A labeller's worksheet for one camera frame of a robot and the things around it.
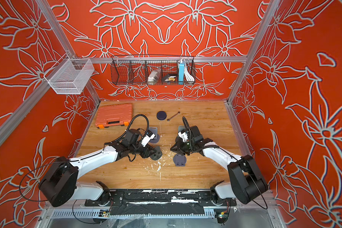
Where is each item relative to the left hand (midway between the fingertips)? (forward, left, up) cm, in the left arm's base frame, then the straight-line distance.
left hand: (154, 148), depth 84 cm
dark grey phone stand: (-2, -2, -3) cm, 5 cm away
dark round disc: (+33, 0, -7) cm, 34 cm away
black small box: (+35, -7, +27) cm, 45 cm away
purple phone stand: (-3, -16, -7) cm, 17 cm away
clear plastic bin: (+36, +60, +25) cm, 74 cm away
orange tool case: (+27, +36, -4) cm, 45 cm away
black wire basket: (+51, +7, +22) cm, 56 cm away
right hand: (-1, -9, +3) cm, 10 cm away
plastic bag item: (+40, +4, +24) cm, 47 cm away
